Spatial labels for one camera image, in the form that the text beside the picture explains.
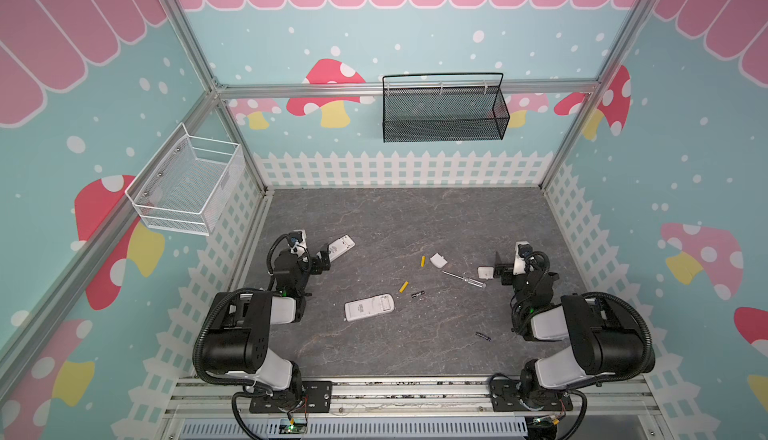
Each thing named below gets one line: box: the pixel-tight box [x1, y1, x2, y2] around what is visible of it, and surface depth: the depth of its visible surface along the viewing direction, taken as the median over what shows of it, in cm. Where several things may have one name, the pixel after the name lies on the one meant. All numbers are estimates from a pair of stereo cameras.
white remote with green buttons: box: [344, 293, 395, 322], surface depth 90 cm
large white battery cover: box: [430, 252, 448, 269], surface depth 102 cm
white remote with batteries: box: [327, 234, 356, 262], surface depth 104 cm
